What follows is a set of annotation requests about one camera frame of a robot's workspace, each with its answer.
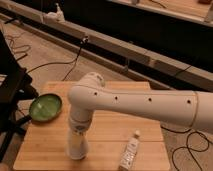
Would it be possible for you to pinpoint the white object on rail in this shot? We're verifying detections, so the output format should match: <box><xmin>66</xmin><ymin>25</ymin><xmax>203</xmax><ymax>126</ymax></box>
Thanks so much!
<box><xmin>44</xmin><ymin>3</ymin><xmax>65</xmax><ymax>22</ymax></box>

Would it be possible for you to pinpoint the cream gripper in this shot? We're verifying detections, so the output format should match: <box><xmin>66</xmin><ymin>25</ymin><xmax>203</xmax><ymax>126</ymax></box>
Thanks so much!
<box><xmin>68</xmin><ymin>117</ymin><xmax>91</xmax><ymax>134</ymax></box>

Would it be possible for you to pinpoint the black floor cable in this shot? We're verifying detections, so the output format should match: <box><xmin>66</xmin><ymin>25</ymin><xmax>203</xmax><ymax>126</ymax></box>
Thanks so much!
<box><xmin>25</xmin><ymin>36</ymin><xmax>90</xmax><ymax>82</ymax></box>

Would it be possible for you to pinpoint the wooden table board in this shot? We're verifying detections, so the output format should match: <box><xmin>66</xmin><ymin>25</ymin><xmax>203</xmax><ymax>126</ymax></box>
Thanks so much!
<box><xmin>14</xmin><ymin>81</ymin><xmax>170</xmax><ymax>171</ymax></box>

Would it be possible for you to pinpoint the clear plastic bottle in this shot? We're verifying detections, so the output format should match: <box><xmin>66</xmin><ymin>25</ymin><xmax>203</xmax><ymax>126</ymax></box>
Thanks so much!
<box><xmin>118</xmin><ymin>130</ymin><xmax>140</xmax><ymax>171</ymax></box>

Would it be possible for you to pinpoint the green frying pan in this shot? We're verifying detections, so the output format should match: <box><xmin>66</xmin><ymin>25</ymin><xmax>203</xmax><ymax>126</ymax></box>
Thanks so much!
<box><xmin>17</xmin><ymin>93</ymin><xmax>62</xmax><ymax>125</ymax></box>

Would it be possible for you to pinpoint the black chair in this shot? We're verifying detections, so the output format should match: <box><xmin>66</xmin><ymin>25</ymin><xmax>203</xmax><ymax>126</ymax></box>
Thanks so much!
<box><xmin>0</xmin><ymin>31</ymin><xmax>38</xmax><ymax>162</ymax></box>

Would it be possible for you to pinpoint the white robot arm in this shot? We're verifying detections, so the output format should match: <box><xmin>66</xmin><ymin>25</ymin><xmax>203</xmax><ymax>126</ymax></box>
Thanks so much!
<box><xmin>68</xmin><ymin>72</ymin><xmax>213</xmax><ymax>134</ymax></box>

